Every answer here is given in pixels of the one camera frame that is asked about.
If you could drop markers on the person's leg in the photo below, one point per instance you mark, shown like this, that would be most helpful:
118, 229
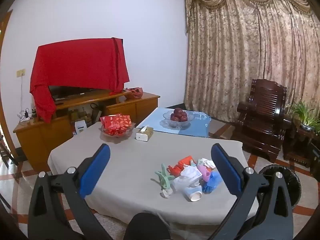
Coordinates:
147, 227

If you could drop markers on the power strip with plugs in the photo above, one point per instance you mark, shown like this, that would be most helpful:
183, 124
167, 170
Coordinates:
23, 116

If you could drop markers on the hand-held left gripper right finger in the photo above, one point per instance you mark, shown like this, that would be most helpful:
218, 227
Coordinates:
225, 170

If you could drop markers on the blue white paper cup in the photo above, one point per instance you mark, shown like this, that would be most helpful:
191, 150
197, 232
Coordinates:
192, 193

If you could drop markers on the beige patterned curtain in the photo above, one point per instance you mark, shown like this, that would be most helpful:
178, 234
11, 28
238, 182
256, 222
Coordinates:
237, 55

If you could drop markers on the white paper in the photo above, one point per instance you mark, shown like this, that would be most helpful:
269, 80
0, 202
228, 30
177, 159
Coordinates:
191, 172

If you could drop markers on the black trash bin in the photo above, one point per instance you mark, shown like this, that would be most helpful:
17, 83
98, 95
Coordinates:
293, 185

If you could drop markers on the red cloth cover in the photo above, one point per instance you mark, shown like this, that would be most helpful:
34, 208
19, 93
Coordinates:
80, 62

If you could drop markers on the dark wooden side table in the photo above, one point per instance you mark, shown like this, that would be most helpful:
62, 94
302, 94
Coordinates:
300, 145

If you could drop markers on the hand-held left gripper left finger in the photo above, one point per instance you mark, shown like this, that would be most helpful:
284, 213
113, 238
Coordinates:
96, 170

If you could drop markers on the blue side table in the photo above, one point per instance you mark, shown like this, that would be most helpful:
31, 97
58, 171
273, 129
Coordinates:
155, 120

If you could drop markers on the green rubber glove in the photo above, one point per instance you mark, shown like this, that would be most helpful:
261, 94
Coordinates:
163, 177

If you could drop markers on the pile of red apples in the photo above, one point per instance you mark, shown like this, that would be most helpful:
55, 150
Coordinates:
178, 115

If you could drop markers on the black television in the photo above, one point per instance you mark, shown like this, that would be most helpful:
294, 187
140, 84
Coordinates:
67, 92

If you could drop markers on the glass candy bowl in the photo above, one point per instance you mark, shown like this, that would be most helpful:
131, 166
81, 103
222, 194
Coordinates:
107, 133

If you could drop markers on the blue cloth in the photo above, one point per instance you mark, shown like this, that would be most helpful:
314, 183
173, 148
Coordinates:
211, 181

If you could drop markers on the potted green plant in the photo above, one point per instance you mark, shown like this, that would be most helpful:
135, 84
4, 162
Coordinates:
303, 112

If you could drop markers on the wall socket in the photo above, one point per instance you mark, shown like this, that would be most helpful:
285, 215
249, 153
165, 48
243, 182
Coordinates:
20, 73

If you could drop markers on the small red plastic bag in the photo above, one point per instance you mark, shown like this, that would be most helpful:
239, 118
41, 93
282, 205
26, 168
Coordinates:
173, 170

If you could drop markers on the glass fruit bowl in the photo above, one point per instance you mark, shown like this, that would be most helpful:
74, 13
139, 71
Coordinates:
166, 118

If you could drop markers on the tissue box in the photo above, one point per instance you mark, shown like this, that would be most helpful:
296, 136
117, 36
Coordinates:
143, 136

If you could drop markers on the white tissue wad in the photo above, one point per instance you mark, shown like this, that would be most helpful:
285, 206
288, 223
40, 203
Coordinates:
206, 162

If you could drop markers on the clear plastic wrapper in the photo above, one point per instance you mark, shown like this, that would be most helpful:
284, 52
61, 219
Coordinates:
166, 193

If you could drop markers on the wooden television cabinet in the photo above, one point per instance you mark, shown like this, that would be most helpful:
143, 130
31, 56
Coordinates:
40, 140

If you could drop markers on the red patterned packet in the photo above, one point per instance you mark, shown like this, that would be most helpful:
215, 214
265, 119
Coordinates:
117, 121

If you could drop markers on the dark wooden armchair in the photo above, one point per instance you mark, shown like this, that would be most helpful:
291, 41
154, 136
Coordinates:
265, 120

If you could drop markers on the white blue carton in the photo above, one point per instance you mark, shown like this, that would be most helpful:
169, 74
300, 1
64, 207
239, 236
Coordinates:
81, 127

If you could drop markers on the pink plastic piece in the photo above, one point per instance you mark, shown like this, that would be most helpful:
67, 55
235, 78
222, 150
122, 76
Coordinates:
203, 173

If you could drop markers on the red bag on cabinet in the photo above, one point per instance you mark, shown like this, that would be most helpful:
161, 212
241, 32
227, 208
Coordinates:
135, 93

